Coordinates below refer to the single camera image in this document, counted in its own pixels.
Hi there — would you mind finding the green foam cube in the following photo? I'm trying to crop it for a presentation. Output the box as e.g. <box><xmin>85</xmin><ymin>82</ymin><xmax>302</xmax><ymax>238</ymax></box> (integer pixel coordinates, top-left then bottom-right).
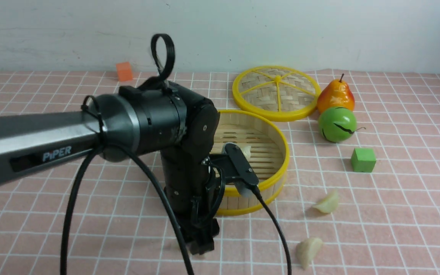
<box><xmin>351</xmin><ymin>148</ymin><xmax>377</xmax><ymax>173</ymax></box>

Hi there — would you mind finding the green toy apple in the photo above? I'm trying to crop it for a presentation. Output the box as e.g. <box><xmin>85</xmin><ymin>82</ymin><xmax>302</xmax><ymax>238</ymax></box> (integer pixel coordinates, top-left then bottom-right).
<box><xmin>318</xmin><ymin>107</ymin><xmax>366</xmax><ymax>143</ymax></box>

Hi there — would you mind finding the yellow woven steamer lid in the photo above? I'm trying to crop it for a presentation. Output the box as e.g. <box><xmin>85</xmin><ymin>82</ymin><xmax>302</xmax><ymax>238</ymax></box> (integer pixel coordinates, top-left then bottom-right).
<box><xmin>231</xmin><ymin>65</ymin><xmax>322</xmax><ymax>122</ymax></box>

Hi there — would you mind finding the yellow-rimmed bamboo steamer tray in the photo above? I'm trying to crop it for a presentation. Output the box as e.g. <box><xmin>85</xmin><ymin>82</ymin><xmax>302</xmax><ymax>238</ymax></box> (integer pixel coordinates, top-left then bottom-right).
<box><xmin>211</xmin><ymin>110</ymin><xmax>290</xmax><ymax>205</ymax></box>

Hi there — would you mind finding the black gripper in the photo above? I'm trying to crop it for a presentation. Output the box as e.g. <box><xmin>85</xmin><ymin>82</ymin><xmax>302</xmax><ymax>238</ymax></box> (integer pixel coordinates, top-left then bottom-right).
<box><xmin>160</xmin><ymin>147</ymin><xmax>220</xmax><ymax>255</ymax></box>

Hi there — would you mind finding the black cable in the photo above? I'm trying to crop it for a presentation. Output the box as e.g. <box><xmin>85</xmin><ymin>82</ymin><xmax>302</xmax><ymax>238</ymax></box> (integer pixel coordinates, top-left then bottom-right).
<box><xmin>60</xmin><ymin>34</ymin><xmax>293</xmax><ymax>275</ymax></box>

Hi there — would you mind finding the pink checkered tablecloth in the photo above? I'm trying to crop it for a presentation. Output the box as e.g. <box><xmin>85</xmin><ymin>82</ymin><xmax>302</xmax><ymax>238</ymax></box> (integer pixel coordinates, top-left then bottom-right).
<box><xmin>0</xmin><ymin>69</ymin><xmax>440</xmax><ymax>275</ymax></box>

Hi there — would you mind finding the cream white dumpling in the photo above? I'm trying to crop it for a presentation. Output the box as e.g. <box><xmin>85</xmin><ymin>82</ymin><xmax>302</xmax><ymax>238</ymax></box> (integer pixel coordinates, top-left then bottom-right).
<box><xmin>296</xmin><ymin>237</ymin><xmax>324</xmax><ymax>270</ymax></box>

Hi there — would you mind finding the orange-yellow toy pear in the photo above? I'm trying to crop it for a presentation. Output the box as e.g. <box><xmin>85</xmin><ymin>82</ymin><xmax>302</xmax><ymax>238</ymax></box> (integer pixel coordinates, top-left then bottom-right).
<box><xmin>317</xmin><ymin>73</ymin><xmax>356</xmax><ymax>113</ymax></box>

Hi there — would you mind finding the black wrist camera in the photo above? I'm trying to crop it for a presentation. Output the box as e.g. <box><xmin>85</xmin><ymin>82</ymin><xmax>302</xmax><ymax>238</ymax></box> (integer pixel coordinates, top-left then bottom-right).
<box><xmin>209</xmin><ymin>142</ymin><xmax>260</xmax><ymax>198</ymax></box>

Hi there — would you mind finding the pale green dumpling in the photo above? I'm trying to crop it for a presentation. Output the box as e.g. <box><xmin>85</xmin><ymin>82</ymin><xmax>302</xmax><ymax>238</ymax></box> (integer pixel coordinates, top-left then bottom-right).
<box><xmin>312</xmin><ymin>190</ymin><xmax>340</xmax><ymax>214</ymax></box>

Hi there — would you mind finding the orange foam cube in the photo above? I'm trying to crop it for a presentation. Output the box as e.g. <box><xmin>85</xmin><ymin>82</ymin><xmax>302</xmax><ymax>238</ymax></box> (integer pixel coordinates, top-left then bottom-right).
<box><xmin>116</xmin><ymin>61</ymin><xmax>133</xmax><ymax>82</ymax></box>

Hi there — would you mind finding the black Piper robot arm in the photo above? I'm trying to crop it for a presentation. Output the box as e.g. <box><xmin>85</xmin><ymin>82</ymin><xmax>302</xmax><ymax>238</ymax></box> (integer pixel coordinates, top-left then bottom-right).
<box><xmin>0</xmin><ymin>83</ymin><xmax>219</xmax><ymax>255</ymax></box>

